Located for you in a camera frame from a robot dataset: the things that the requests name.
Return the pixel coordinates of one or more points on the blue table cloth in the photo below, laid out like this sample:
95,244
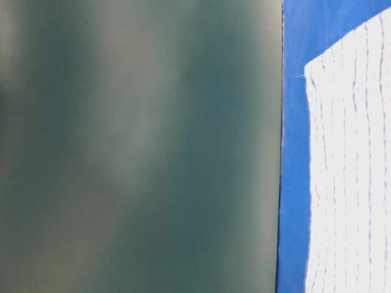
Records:
308,29

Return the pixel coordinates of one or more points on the white blue-striped towel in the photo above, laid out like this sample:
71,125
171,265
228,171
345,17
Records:
348,92

